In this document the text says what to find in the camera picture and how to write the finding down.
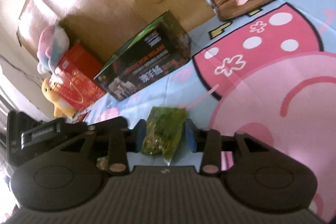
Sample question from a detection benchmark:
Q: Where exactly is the dark green snack packet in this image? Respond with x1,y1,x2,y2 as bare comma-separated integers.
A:
141,106,187,165

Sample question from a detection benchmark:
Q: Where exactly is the yellow plush toy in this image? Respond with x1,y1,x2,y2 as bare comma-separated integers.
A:
41,78,77,119

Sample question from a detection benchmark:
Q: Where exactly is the red gift box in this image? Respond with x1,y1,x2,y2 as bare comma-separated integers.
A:
50,44,106,111

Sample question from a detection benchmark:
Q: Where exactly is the cartoon pig blue bedsheet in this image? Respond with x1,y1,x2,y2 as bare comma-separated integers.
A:
84,0,335,221

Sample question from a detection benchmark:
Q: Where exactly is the white plush toy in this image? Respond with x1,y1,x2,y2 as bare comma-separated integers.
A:
37,24,70,75

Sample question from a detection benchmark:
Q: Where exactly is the black sheep print box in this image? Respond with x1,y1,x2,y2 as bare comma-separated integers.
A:
94,11,191,101

